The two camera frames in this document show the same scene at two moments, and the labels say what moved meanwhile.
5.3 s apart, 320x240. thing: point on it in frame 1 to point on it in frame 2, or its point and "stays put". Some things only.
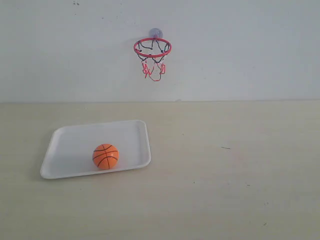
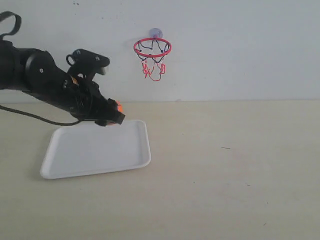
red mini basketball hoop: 152,52 stays put
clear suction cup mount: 156,32 stays put
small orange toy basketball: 105,156 to 120,109
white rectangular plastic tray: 70,149 stays put
